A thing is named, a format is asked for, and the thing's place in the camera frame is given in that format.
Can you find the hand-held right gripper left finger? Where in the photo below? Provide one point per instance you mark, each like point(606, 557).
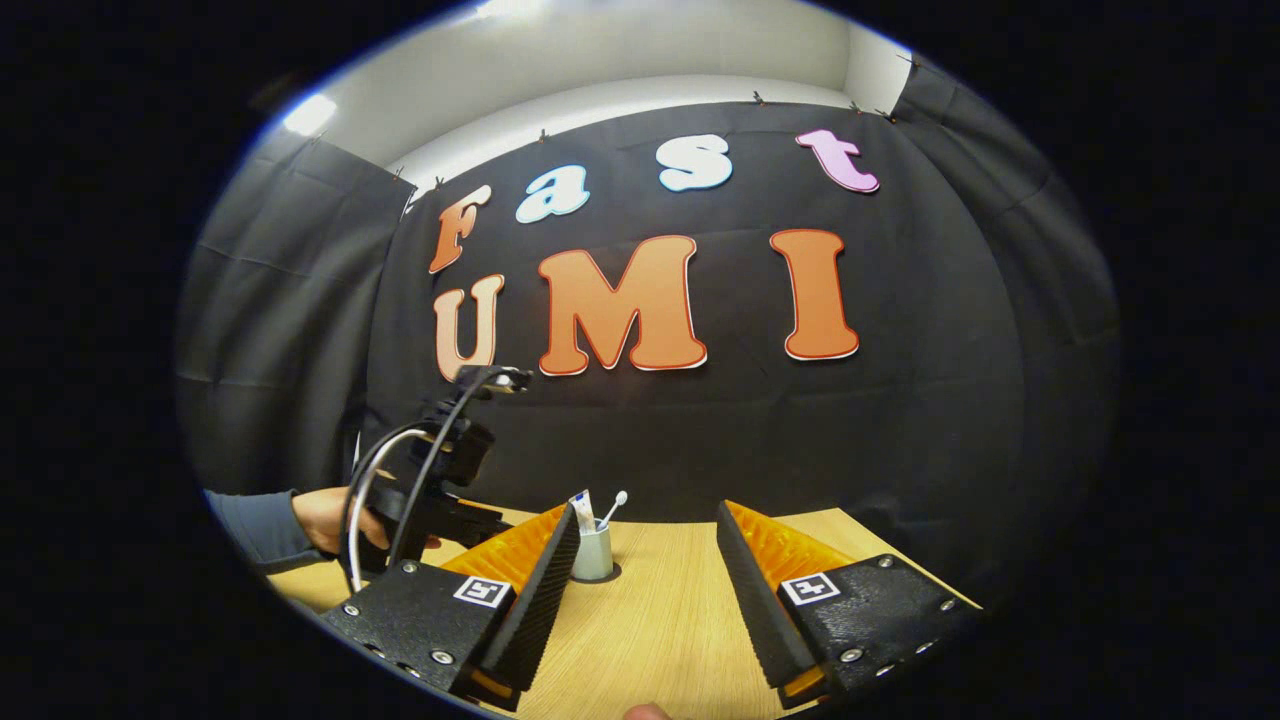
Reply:
point(530, 620)

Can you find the ceiling light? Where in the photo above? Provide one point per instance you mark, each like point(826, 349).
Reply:
point(310, 113)

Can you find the white toothbrush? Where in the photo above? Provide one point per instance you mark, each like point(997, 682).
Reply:
point(618, 500)

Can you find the white toothpaste tube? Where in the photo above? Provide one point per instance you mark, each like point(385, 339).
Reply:
point(582, 505)

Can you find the black backdrop cloth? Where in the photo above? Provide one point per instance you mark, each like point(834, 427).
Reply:
point(800, 430)

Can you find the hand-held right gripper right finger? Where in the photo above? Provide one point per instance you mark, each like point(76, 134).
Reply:
point(760, 620)

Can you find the wooden desktop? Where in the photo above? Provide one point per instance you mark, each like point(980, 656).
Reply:
point(660, 620)

